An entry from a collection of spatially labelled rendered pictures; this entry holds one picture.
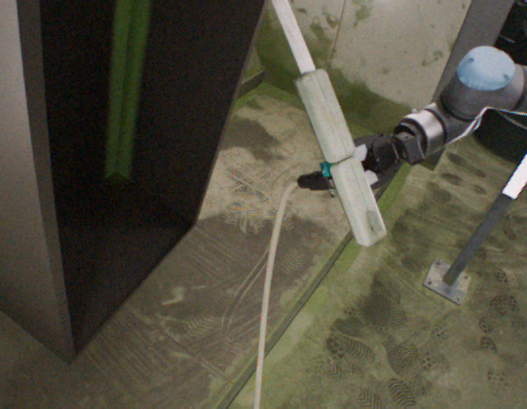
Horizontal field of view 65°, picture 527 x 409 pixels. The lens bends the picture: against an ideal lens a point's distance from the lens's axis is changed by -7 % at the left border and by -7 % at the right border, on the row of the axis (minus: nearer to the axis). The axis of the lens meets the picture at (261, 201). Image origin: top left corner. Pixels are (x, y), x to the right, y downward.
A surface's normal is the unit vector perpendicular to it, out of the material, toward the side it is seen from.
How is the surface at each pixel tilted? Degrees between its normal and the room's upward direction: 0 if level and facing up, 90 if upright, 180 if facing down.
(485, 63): 20
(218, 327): 0
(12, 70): 91
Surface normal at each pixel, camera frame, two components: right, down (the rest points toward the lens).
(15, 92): -0.47, 0.58
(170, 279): 0.12, -0.71
